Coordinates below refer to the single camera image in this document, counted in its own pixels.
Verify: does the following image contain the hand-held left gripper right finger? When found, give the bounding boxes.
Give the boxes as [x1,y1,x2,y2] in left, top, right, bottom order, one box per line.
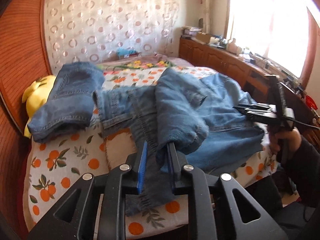
[167,141,289,240]

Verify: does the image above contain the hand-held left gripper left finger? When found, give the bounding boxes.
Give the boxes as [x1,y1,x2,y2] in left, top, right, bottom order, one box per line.
[27,140,148,240]

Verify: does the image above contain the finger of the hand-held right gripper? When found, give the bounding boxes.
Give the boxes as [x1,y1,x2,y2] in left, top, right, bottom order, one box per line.
[232,106,277,125]
[237,103,270,111]

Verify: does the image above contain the light blue denim pants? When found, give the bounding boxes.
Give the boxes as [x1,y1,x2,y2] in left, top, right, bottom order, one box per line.
[93,68,266,217]

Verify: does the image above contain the dark blue jeans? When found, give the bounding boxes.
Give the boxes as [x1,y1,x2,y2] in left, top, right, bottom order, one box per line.
[27,62,106,144]

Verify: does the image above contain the person's right forearm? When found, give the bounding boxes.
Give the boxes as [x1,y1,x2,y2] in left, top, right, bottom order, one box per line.
[280,132,320,207]

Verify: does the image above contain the person's right hand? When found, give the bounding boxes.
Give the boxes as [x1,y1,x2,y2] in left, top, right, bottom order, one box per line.
[268,126,302,157]

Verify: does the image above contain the red packet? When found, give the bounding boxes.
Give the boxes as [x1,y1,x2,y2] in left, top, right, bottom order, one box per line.
[306,95,318,109]

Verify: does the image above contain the long wooden cabinet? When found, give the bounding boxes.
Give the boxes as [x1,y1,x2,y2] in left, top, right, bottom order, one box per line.
[179,36,320,140]

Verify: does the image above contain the white jug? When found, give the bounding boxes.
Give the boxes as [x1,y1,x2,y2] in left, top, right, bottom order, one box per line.
[226,39,238,52]

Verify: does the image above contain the orange fruit print blanket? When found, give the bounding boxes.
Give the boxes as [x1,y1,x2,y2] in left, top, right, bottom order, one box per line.
[22,66,278,240]

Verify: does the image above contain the open cardboard box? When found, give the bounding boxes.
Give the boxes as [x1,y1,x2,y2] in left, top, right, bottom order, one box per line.
[195,33,213,43]

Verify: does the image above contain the window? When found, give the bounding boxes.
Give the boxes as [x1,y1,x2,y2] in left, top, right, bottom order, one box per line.
[224,0,313,79]

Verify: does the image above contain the stack of papers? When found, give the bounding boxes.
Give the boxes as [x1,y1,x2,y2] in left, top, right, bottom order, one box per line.
[182,26,203,37]

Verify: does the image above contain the floral bed sheet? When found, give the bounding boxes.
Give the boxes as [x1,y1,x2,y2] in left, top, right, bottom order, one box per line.
[96,54,194,72]

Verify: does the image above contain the lace window curtain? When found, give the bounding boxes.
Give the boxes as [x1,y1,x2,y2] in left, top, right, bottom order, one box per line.
[197,0,234,34]

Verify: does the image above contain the box with blue cloth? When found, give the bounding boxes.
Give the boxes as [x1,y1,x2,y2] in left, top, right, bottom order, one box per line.
[116,47,140,60]

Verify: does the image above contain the yellow plush toy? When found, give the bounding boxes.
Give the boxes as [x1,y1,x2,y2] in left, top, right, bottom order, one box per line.
[22,74,57,138]

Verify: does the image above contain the circle pattern curtain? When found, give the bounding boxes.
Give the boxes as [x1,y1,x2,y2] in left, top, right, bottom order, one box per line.
[44,0,179,67]

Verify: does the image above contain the wooden louvred wardrobe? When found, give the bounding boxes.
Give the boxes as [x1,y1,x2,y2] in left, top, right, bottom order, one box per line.
[0,0,55,160]

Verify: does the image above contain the black cable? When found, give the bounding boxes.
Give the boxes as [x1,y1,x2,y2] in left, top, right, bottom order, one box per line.
[291,119,320,130]

